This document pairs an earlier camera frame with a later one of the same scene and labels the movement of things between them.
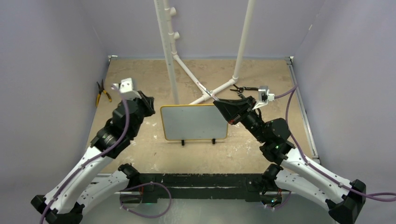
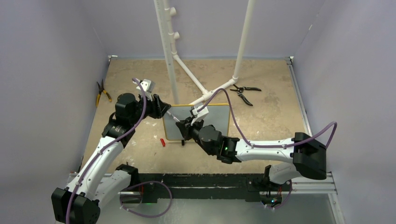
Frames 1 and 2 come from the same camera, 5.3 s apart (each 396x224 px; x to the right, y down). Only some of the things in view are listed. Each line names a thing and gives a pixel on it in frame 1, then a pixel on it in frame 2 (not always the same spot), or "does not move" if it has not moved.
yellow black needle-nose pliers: (101, 89) does not move
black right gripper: (231, 109) -> (186, 128)
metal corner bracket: (111, 56) does not move
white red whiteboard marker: (208, 91) -> (173, 117)
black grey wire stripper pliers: (241, 89) does not move
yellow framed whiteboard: (204, 122) does not move
